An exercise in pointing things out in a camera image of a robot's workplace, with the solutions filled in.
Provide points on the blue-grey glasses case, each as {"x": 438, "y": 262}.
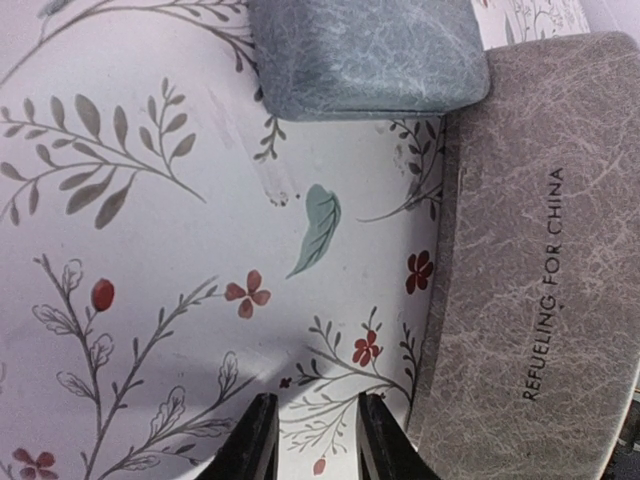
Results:
{"x": 367, "y": 60}

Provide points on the beige-grey glasses case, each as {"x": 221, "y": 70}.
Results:
{"x": 532, "y": 356}

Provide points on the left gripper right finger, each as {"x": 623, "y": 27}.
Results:
{"x": 384, "y": 452}

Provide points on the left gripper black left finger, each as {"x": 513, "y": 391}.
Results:
{"x": 251, "y": 450}

